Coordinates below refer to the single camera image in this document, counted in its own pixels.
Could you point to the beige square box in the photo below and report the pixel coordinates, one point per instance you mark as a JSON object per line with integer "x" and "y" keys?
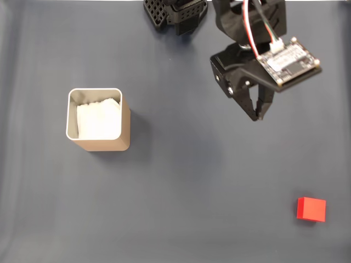
{"x": 124, "y": 128}

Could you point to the red cube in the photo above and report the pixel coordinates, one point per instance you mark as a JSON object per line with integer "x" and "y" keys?
{"x": 312, "y": 209}

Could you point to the white tissue paper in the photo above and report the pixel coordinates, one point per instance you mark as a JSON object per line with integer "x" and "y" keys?
{"x": 98, "y": 120}

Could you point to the camera circuit board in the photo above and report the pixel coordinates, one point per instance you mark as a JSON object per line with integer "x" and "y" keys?
{"x": 288, "y": 63}

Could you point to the blue-grey table mat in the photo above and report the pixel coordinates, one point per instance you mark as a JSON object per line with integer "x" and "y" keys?
{"x": 164, "y": 178}

